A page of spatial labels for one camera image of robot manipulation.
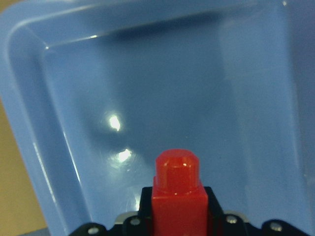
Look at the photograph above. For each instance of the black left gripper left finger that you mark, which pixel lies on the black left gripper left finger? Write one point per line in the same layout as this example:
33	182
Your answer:
137	223

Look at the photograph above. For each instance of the red block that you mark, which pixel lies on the red block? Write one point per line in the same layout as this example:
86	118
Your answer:
179	200

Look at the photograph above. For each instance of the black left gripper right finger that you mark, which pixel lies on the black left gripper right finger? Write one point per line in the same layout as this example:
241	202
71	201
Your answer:
222	223

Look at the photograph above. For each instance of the blue plastic tray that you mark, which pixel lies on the blue plastic tray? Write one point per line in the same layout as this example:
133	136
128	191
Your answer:
95	90

